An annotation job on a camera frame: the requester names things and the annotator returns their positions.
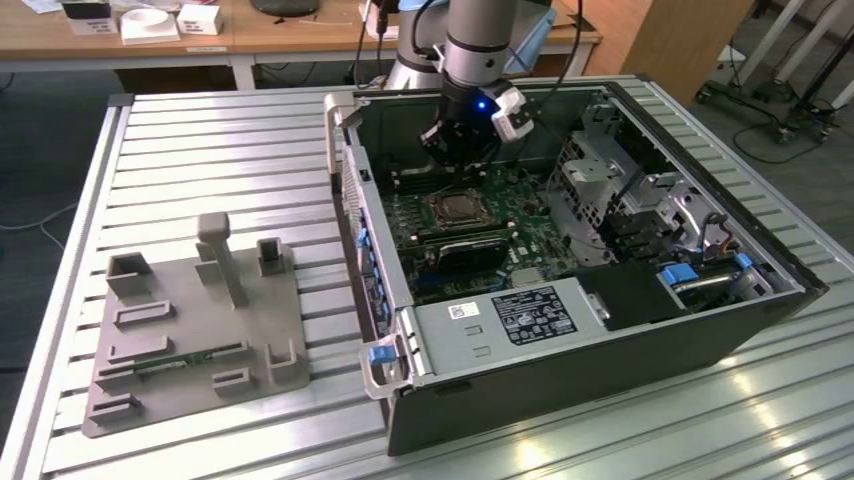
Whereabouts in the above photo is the green RAM stick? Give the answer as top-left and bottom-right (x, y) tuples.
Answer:
(132, 349), (219, 374)

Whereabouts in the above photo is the wheeled equipment stand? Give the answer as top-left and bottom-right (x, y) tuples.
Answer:
(693, 0), (854, 147)

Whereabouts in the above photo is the black plastic shroud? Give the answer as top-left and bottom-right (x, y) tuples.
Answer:
(577, 262), (693, 331)

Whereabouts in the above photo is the wooden desk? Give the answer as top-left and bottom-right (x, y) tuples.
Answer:
(0, 0), (239, 92)
(230, 0), (603, 92)

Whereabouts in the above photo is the white box black top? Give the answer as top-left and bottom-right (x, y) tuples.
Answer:
(63, 0), (115, 37)

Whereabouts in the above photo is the dark round object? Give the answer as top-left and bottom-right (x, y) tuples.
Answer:
(250, 0), (320, 16)

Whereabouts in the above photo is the grey parts rack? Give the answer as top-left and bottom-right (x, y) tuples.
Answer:
(79, 212), (314, 440)

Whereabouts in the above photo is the black plastic drive bay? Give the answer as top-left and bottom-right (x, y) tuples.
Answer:
(597, 207), (677, 264)

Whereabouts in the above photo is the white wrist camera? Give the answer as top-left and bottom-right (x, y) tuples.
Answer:
(490, 82), (539, 146)

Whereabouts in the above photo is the CPU socket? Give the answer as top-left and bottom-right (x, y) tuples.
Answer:
(425, 191), (501, 235)

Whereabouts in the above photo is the silver metal tube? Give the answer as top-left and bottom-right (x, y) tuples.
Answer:
(671, 272), (747, 297)

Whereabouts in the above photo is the blue plastic drive latch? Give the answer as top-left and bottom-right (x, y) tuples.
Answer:
(657, 263), (699, 291)

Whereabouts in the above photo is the black graphics card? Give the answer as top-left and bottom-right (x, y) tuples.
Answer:
(423, 234), (510, 275)

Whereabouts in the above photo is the black PC case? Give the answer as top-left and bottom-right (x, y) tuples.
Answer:
(322, 79), (833, 457)

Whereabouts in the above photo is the metal socket cover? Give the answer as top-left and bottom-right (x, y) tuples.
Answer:
(427, 191), (499, 233)

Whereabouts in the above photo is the coloured wire bundle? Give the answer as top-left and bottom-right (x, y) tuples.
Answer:
(693, 210), (739, 264)

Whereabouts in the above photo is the silver drive bracket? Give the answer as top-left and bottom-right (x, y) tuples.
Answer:
(562, 158), (627, 185)

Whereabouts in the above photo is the wooden cabinet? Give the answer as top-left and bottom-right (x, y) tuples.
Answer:
(586, 0), (759, 107)

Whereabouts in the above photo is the green motherboard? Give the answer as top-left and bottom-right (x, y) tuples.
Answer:
(381, 167), (583, 307)

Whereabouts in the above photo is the white block round hollow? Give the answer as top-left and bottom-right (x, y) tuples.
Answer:
(118, 8), (183, 47)

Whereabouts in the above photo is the white printed box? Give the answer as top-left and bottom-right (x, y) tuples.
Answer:
(176, 3), (226, 36)

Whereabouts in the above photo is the metal drive cage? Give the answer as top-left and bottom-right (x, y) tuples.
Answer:
(543, 92), (702, 266)

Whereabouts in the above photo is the silver power supply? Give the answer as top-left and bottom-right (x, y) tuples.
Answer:
(405, 277), (613, 377)

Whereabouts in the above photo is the silver CPU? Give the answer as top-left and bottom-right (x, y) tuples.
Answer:
(442, 196), (483, 224)

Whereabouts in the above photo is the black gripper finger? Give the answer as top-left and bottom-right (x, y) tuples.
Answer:
(418, 121), (462, 184)
(461, 143), (502, 185)

